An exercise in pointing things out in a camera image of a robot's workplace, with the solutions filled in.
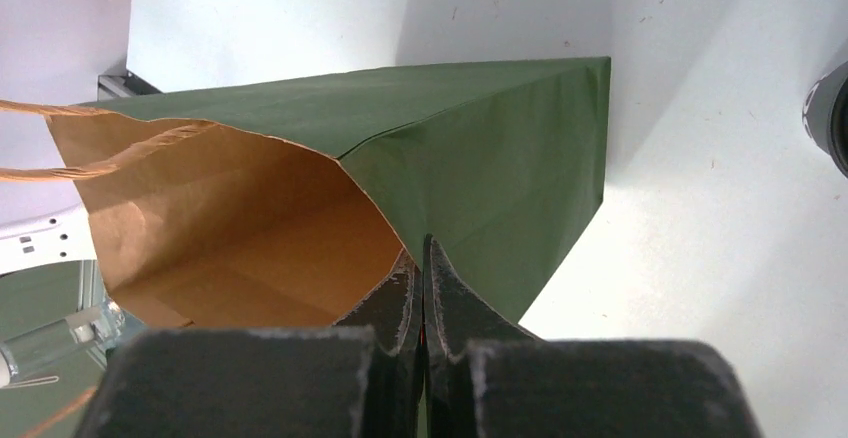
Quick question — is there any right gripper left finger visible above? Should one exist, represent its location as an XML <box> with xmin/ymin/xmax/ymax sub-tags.
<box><xmin>76</xmin><ymin>253</ymin><xmax>423</xmax><ymax>437</ymax></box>

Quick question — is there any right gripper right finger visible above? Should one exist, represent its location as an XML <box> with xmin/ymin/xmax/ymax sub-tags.
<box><xmin>422</xmin><ymin>236</ymin><xmax>761</xmax><ymax>437</ymax></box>

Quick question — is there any green paper bag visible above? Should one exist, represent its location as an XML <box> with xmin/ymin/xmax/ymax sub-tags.
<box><xmin>1</xmin><ymin>57</ymin><xmax>612</xmax><ymax>328</ymax></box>

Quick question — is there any black paper coffee cup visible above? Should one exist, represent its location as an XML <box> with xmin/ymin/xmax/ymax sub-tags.
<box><xmin>802</xmin><ymin>62</ymin><xmax>847</xmax><ymax>177</ymax></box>

